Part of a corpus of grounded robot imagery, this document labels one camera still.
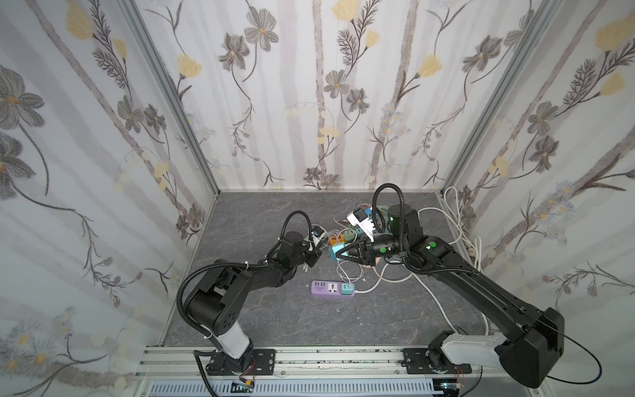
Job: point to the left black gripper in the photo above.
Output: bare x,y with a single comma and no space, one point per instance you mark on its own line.
307,246

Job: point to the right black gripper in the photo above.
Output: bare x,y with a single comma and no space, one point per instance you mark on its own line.
365,249

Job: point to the green charger plug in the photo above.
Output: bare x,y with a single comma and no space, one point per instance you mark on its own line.
349,235

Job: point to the teal charger plug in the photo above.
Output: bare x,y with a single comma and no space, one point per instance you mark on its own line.
334,249
347,289

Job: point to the orange power strip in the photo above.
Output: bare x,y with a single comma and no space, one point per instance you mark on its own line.
335,240

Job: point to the purple power strip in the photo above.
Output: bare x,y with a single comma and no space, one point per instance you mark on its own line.
329,289

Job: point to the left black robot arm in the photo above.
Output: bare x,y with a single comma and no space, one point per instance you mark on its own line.
211,298

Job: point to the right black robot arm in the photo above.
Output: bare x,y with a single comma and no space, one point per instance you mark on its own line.
530,341

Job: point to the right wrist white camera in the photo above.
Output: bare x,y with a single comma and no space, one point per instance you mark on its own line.
362,218

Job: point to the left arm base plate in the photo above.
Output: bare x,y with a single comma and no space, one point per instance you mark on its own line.
253,363

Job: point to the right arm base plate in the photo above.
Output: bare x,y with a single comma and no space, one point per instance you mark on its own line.
426,361

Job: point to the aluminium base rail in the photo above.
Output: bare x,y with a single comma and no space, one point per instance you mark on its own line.
318,371

